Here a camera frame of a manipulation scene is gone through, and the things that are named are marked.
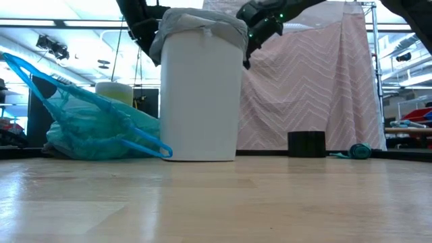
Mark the black partition panel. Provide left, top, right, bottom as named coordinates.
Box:
left=26, top=74, right=59, bottom=149

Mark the black ceiling spotlight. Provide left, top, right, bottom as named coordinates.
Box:
left=36, top=34, right=70, bottom=61

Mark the pink chevron cloth cover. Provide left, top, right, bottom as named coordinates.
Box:
left=202, top=0, right=387, bottom=151

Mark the teal trash bag packet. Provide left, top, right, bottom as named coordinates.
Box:
left=329, top=142, right=373, bottom=160

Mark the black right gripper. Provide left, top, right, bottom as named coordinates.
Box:
left=242, top=16, right=284, bottom=70

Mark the red storage bin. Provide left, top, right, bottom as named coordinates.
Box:
left=400, top=107, right=432, bottom=124

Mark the black monitor screen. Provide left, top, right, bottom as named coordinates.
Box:
left=133, top=88, right=160, bottom=119

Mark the grey duct tape roll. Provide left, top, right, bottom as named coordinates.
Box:
left=287, top=130, right=327, bottom=159

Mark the teal drawstring trash bag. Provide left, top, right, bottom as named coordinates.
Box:
left=1, top=52, right=174, bottom=161

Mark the green disinfectant wipes canister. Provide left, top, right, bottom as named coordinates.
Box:
left=94, top=81, right=134, bottom=107

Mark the light blue rolled bundle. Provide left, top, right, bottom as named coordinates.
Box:
left=389, top=119, right=429, bottom=130

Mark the white plastic trash bin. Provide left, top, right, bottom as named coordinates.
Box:
left=159, top=28, right=244, bottom=163

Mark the wooden background table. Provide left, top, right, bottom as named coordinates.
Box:
left=384, top=127, right=432, bottom=149

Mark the grey plastic bag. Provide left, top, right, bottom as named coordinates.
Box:
left=148, top=7, right=250, bottom=67

